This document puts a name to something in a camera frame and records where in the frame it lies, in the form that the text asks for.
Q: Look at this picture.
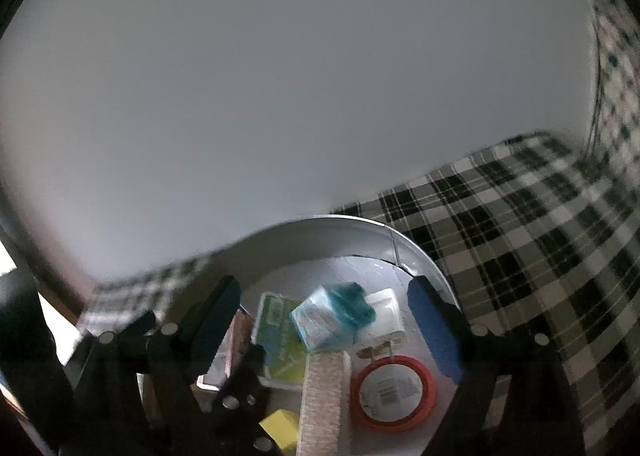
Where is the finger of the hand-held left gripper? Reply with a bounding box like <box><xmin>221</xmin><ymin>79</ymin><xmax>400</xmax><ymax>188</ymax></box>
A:
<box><xmin>202</xmin><ymin>343</ymin><xmax>277</xmax><ymax>456</ymax></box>

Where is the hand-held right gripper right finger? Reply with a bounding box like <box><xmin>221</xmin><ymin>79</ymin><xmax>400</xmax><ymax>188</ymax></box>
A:
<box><xmin>406</xmin><ymin>275</ymin><xmax>586</xmax><ymax>456</ymax></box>

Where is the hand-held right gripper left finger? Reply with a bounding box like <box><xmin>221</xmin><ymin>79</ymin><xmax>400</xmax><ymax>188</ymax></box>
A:
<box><xmin>60</xmin><ymin>275</ymin><xmax>242</xmax><ymax>456</ymax></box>

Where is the yellow wooden cube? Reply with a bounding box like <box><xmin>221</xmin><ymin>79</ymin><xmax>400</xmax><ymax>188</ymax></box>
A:
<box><xmin>259</xmin><ymin>410</ymin><xmax>301</xmax><ymax>454</ymax></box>

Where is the green label plastic box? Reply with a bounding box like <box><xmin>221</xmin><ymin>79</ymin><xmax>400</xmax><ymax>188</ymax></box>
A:
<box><xmin>252</xmin><ymin>291</ymin><xmax>313</xmax><ymax>389</ymax></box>

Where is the beige speckled cardboard box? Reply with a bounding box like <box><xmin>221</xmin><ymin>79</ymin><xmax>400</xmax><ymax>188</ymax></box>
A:
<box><xmin>297</xmin><ymin>351</ymin><xmax>351</xmax><ymax>456</ymax></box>

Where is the blue round metal tin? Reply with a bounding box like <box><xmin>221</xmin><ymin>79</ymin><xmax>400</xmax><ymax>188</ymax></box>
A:
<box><xmin>150</xmin><ymin>214</ymin><xmax>463</xmax><ymax>456</ymax></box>

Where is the plaid pillow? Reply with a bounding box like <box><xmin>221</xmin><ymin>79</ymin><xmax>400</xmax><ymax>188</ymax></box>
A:
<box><xmin>582</xmin><ymin>0</ymin><xmax>640</xmax><ymax>157</ymax></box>

